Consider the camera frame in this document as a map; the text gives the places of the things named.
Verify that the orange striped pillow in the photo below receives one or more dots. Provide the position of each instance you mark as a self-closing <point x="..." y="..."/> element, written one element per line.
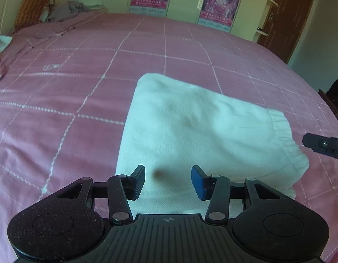
<point x="30" y="12"/>

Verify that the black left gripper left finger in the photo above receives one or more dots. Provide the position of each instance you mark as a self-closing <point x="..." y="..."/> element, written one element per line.
<point x="122" y="188"/>

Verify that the white pants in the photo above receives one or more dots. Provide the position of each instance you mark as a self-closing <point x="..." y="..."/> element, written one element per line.
<point x="172" y="126"/>

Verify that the pink checked bed sheet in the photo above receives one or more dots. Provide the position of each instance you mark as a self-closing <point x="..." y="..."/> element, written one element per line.
<point x="66" y="88"/>

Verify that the patterned white brown pillow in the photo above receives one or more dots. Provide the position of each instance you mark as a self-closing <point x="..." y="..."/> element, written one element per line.
<point x="4" y="42"/>

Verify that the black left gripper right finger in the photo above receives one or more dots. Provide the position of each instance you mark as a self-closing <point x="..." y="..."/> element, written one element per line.
<point x="216" y="190"/>

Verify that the white wall shelf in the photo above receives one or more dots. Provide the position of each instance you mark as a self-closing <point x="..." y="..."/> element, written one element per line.
<point x="269" y="4"/>

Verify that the pink poster right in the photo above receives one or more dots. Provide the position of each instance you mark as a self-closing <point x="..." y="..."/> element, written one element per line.
<point x="218" y="14"/>

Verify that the grey crumpled cloth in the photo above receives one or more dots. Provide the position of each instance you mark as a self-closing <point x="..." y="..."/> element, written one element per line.
<point x="71" y="9"/>

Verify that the brown wooden door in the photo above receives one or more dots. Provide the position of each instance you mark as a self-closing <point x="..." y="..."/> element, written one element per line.
<point x="284" y="25"/>

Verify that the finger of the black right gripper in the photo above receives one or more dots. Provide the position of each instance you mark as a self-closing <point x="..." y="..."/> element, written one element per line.
<point x="322" y="145"/>

